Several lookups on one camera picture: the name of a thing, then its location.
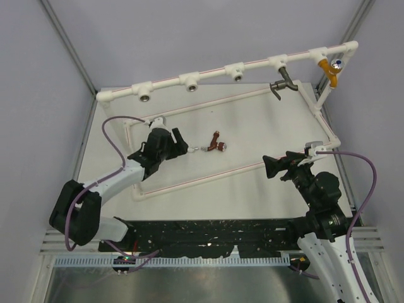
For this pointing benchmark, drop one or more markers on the white PVC pipe frame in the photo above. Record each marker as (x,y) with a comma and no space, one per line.
(236,101)

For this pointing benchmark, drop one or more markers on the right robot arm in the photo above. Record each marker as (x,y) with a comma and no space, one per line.
(324,234)

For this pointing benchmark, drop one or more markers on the orange faucet chrome knob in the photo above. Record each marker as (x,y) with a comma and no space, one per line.
(331,70)

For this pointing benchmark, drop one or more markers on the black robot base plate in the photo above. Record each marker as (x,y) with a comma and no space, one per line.
(212,238)

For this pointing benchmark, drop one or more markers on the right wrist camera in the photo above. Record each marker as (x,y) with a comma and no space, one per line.
(311,148)

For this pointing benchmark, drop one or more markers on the grey lever faucet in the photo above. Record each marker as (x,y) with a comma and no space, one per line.
(286,82)

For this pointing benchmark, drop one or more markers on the white plastic faucet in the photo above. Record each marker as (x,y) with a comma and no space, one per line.
(192,149)

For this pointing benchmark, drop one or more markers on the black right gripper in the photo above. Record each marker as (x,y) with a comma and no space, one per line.
(273,165)

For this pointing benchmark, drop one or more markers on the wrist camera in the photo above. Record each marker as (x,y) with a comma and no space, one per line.
(311,148)
(158,122)

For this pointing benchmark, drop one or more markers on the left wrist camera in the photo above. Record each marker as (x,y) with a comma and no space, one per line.
(158,122)

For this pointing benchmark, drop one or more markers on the slotted white cable duct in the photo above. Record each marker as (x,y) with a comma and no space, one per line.
(113,261)

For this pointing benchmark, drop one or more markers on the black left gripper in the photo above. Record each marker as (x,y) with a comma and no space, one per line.
(180,148)

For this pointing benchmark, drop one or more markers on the dark red faucet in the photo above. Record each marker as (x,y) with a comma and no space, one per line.
(215,144)

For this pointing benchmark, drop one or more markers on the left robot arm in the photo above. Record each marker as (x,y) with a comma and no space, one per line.
(78,207)

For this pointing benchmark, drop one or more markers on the aluminium frame rails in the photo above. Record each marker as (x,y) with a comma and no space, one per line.
(53,243)

